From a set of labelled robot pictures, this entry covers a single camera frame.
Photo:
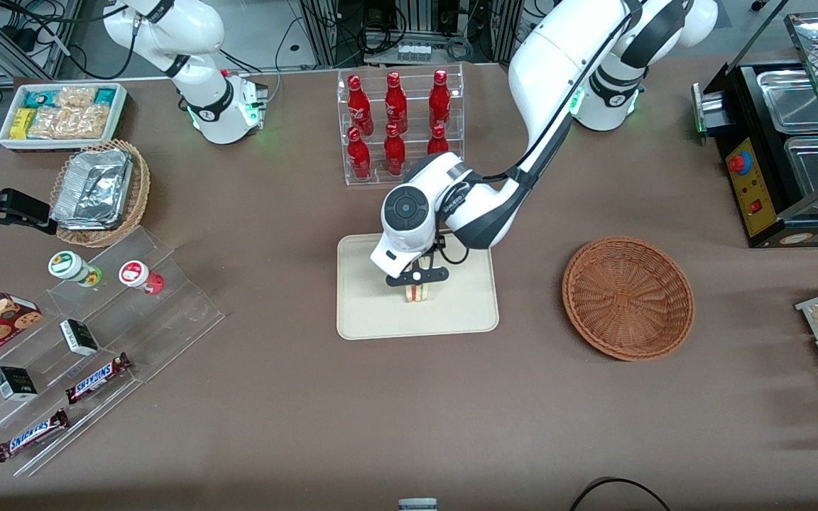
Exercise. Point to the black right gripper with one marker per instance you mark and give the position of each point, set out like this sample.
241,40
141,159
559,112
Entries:
17,206

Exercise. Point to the triangular sandwich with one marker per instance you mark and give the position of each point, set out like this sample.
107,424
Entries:
418,292

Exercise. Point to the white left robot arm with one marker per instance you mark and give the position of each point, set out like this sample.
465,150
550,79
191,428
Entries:
558,64

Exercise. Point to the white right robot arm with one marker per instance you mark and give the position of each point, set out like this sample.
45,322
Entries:
210,106

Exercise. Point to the beige plastic tray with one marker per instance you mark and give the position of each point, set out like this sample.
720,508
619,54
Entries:
380,312

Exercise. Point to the light wicker basket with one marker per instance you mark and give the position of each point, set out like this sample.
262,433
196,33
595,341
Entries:
139,191

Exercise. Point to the brown wicker basket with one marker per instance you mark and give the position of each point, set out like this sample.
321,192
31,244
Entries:
629,298

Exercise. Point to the green lid cup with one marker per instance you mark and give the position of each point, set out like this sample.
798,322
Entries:
68,266

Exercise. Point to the aluminium foil containers stack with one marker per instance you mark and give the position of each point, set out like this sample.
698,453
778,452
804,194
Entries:
93,188

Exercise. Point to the red lid cup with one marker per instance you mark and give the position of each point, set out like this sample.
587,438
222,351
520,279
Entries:
135,275

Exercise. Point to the clear cracker bag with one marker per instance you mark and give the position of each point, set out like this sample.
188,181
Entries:
72,124
77,98

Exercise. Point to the yellow snack box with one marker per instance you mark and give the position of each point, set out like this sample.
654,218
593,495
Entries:
23,124

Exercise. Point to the small black box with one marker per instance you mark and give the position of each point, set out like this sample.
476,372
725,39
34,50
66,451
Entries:
15,384
79,338

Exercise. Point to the clear acrylic bottle rack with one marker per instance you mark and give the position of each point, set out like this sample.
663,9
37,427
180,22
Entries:
380,181

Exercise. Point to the teal snack packet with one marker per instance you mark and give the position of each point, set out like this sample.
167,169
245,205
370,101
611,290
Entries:
40,98
104,96

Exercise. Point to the red cola bottle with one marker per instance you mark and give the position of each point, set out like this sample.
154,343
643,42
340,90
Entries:
437,142
439,103
395,105
359,157
360,106
395,155

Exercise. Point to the white plastic snack bin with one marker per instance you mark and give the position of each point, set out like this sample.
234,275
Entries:
121,99

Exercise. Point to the clear acrylic stepped display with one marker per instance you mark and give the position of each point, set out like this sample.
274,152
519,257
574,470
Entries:
167,319

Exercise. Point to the Snickers bar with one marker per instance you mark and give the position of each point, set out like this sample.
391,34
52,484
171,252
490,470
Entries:
96,379
31,436

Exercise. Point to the black power adapter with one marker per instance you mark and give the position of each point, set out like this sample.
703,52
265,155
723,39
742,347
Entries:
21,39

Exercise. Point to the grey device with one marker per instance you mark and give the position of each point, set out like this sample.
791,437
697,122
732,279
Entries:
417,504

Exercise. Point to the white power strip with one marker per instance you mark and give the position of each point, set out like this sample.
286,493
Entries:
414,52

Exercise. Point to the black food warmer cabinet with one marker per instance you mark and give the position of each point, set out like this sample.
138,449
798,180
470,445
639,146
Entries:
750,188

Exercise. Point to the aluminium frame rack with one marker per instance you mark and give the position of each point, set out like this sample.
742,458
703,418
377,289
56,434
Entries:
324,28

